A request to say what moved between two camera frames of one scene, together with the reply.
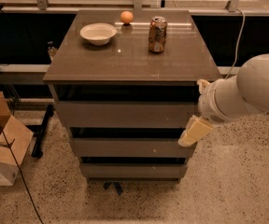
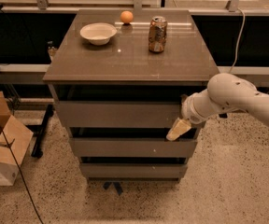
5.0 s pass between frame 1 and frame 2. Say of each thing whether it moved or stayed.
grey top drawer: stayed
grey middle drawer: stayed
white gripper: moved
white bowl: stayed
